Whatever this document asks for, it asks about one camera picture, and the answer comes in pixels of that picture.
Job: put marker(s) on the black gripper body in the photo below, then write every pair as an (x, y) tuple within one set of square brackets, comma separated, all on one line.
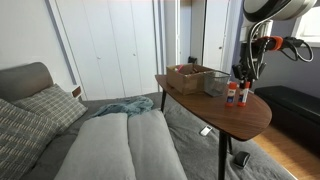
[(250, 58)]

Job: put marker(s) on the grey upholstered headboard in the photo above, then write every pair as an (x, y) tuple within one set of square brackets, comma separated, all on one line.
[(23, 80)]

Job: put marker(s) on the orange capped glue stick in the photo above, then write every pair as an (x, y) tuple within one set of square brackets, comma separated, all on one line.
[(231, 95), (243, 96)]

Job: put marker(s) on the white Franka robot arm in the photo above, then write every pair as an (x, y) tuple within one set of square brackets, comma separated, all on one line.
[(276, 8)]

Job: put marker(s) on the grey sofa bed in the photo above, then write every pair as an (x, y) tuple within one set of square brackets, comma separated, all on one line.
[(200, 150)]

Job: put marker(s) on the crumpled teal blanket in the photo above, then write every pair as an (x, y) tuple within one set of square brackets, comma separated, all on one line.
[(130, 105)]

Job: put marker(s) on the white remote control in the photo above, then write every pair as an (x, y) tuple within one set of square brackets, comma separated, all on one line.
[(206, 130)]

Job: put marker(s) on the grey plaid pillow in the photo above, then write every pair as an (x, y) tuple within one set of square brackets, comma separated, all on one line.
[(53, 103), (23, 140)]

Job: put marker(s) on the small black device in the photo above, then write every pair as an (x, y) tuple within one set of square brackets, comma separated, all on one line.
[(192, 60)]

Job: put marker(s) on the white door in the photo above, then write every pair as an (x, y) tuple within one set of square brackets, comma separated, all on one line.
[(215, 33)]

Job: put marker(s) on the white window frame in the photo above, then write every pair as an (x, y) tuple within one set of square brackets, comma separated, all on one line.
[(310, 30)]

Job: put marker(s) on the small red object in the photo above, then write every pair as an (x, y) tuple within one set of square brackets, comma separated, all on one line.
[(180, 68)]

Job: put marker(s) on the dark wooden side table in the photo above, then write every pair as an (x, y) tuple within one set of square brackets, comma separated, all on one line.
[(240, 120)]

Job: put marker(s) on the small black pouch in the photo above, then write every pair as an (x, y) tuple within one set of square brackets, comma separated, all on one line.
[(242, 159)]

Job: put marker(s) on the black bench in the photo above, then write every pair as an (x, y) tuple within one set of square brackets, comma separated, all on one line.
[(293, 106)]

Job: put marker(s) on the brown cardboard box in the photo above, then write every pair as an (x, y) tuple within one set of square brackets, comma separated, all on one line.
[(181, 83)]

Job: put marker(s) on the long light grey pillow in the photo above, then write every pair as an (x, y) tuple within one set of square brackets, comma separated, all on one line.
[(153, 146), (96, 150)]

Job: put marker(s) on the white wardrobe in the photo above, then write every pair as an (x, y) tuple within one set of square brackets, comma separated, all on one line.
[(110, 46)]

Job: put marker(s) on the small wooden nightstand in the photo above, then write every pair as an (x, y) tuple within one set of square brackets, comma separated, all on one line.
[(77, 91)]

